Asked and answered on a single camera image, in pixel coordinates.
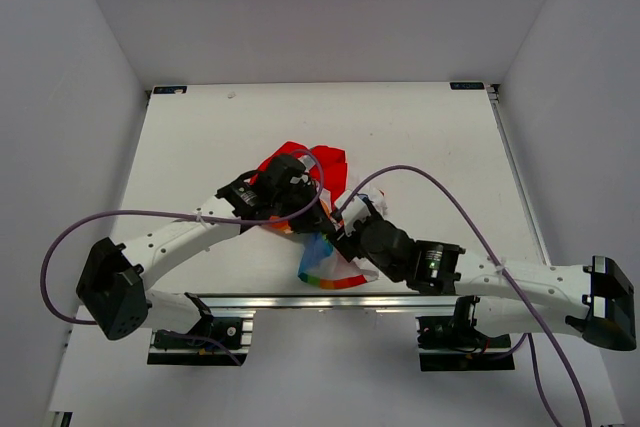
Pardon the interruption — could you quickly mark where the aluminium front rail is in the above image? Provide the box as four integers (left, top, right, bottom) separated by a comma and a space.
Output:
199, 294, 458, 310

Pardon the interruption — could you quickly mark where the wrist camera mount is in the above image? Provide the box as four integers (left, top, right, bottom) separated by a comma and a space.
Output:
332, 192, 370, 236
290, 155, 318, 188

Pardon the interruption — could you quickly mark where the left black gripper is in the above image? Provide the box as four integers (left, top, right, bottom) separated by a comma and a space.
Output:
272, 179, 334, 234

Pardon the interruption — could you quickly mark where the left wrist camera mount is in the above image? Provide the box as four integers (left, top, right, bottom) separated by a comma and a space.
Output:
290, 155, 318, 188

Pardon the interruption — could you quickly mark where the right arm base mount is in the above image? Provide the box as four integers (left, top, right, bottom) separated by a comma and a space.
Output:
416, 296, 515, 372

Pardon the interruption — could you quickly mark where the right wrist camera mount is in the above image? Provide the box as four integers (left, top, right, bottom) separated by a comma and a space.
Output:
332, 192, 370, 236

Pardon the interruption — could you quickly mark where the colourful children's zip jacket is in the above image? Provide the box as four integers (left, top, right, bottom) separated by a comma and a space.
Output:
258, 141, 379, 290

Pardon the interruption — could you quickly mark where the right blue corner label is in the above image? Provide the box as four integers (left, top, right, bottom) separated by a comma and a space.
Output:
449, 81, 485, 91

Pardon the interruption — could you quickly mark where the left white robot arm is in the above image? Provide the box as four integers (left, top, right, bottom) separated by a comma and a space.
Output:
76, 150, 332, 346

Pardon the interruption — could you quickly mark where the blue corner label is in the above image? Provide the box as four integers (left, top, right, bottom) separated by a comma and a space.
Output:
152, 86, 187, 95
449, 81, 485, 91

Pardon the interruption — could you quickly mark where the left blue corner label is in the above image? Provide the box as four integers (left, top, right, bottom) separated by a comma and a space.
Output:
152, 86, 187, 95

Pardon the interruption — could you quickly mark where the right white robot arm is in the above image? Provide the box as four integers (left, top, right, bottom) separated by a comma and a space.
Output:
328, 214, 637, 351

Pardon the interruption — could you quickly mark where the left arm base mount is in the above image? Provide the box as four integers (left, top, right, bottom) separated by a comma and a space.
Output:
147, 293, 251, 367

